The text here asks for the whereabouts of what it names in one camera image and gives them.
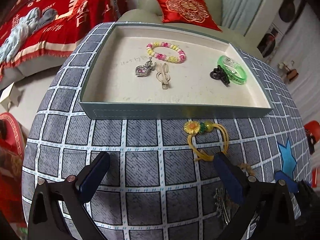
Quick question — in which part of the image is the silver hair pin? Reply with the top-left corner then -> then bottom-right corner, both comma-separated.
214,188 -> 231,226

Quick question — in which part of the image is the yellow sunflower hair tie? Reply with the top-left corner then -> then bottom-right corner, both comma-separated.
183,120 -> 230,162

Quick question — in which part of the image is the black claw hair clip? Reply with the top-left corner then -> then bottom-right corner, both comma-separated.
210,65 -> 230,87

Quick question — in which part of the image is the silver pink heart pendant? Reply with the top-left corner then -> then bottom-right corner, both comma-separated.
135,57 -> 156,77

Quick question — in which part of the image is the beige hair clip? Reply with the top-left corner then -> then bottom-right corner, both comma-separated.
156,63 -> 170,90

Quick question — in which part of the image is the grey-green jewelry tray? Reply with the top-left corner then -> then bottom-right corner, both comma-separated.
80,23 -> 273,119

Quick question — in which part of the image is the red toy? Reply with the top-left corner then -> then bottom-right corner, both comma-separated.
304,120 -> 320,155

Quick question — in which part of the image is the grey checked tablecloth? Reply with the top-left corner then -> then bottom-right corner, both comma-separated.
22,23 -> 311,239

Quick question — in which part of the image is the red patterned box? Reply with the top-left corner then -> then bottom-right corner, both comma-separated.
1,113 -> 26,226

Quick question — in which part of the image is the green translucent bangle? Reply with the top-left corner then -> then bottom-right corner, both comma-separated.
217,55 -> 247,85

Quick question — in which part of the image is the light grey clothing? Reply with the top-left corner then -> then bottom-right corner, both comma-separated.
1,7 -> 57,63

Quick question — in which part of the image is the red blanket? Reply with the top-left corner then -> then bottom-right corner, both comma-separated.
1,0 -> 128,82

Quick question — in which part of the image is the green armchair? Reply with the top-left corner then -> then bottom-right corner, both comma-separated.
118,0 -> 263,60

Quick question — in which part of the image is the red embroidered cushion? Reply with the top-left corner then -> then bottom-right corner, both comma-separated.
157,0 -> 222,32

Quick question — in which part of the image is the pink yellow beaded bracelet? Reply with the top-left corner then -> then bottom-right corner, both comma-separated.
146,41 -> 187,64

